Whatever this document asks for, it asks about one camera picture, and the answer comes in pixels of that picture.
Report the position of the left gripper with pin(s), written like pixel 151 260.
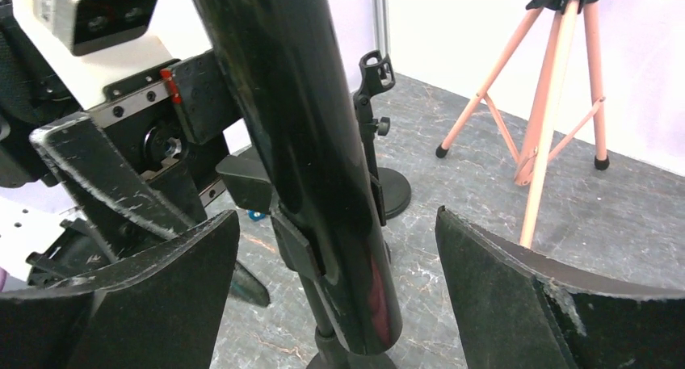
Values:
pixel 141 165

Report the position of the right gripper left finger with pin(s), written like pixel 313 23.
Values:
pixel 161 308

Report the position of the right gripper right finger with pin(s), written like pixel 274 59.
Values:
pixel 515 308

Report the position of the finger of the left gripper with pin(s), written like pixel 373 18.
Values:
pixel 247 288

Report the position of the black microphone silver grille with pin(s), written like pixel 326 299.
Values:
pixel 282 64

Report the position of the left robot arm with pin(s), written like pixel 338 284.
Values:
pixel 72 252

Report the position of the pink music stand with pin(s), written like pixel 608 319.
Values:
pixel 537 150

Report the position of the colourful toy block stack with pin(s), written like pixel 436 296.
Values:
pixel 256 216

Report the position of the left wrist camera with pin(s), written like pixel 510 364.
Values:
pixel 92 43

